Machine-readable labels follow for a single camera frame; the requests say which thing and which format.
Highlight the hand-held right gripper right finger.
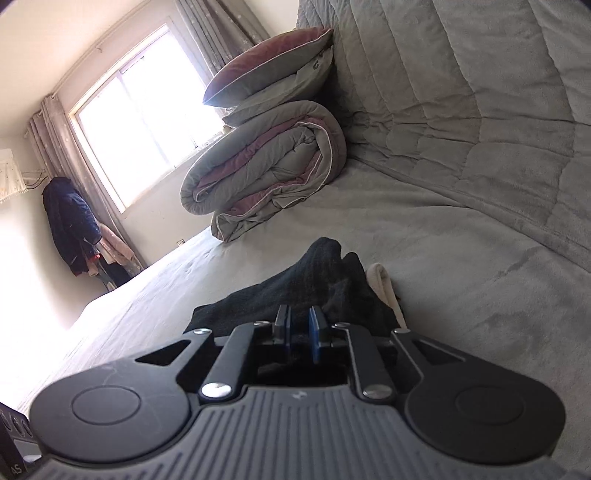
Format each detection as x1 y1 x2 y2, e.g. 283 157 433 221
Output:
308 305 463 402

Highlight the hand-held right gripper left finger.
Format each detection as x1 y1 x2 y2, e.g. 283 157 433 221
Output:
134 305 293 402

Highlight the black t-shirt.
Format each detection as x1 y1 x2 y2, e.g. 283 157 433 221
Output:
187 237 400 370

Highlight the folded beige and black garment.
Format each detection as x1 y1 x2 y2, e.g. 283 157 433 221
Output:
366 262 410 334

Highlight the bed with grey sheet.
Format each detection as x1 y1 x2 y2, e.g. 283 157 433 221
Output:
9 161 591 416

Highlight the folded grey pink comforter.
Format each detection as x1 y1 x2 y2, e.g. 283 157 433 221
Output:
180 100 347 243

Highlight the pink hanging garment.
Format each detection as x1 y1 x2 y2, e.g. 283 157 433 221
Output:
95 224 140 274

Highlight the dark blue hanging jacket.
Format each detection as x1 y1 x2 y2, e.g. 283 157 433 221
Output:
42 176 101 278

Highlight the window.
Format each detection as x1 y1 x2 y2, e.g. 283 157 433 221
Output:
68 25 232 214

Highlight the grey pink pillow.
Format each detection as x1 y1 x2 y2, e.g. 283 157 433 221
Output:
203 27 336 128

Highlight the grey patterned curtain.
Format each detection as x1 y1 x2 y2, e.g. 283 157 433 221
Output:
174 0 274 95
27 96 145 278

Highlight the grey quilted bed cover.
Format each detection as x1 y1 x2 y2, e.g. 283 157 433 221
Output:
295 0 591 282

